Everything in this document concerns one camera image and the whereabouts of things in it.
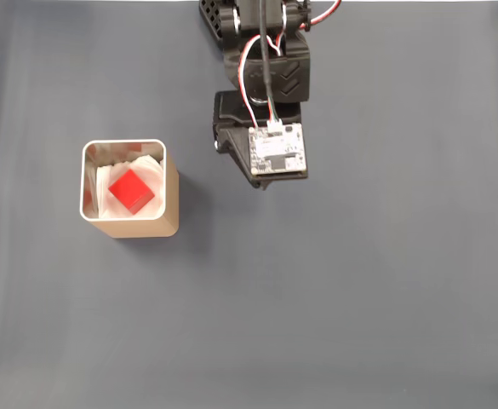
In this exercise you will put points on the red cube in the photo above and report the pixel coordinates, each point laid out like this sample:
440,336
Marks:
130,191

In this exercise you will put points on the tan metal box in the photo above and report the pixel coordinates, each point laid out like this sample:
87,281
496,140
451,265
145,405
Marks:
170,204

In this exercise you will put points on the white tissue paper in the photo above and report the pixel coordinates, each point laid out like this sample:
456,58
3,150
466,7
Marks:
150,168

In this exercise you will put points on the blue-grey table mat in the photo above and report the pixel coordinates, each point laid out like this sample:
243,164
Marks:
248,319

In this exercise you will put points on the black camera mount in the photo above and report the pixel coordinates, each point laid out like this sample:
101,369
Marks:
238,149

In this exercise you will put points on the white camera circuit board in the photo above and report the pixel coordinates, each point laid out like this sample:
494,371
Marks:
278,149

